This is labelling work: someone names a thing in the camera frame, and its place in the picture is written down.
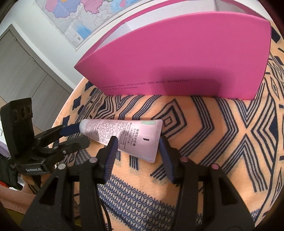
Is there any grey door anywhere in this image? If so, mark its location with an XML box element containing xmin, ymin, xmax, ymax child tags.
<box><xmin>1</xmin><ymin>25</ymin><xmax>73</xmax><ymax>131</ymax></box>

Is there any orange patterned tablecloth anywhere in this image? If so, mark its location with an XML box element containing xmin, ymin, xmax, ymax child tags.
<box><xmin>52</xmin><ymin>25</ymin><xmax>283</xmax><ymax>230</ymax></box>

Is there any pink cream tube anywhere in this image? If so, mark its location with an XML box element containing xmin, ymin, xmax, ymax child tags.
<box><xmin>79</xmin><ymin>119</ymin><xmax>163</xmax><ymax>163</ymax></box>

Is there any pink open cardboard box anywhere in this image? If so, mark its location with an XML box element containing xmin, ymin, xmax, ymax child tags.
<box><xmin>75</xmin><ymin>1</ymin><xmax>272</xmax><ymax>100</ymax></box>

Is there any black cable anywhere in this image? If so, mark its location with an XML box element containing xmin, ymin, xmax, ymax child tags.
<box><xmin>100</xmin><ymin>199</ymin><xmax>114</xmax><ymax>231</ymax></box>

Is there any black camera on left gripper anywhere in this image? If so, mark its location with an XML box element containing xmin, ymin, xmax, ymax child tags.
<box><xmin>1</xmin><ymin>98</ymin><xmax>35</xmax><ymax>160</ymax></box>

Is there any colourful wall map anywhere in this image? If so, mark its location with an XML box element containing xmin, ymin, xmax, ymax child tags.
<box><xmin>35</xmin><ymin>0</ymin><xmax>143</xmax><ymax>50</ymax></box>

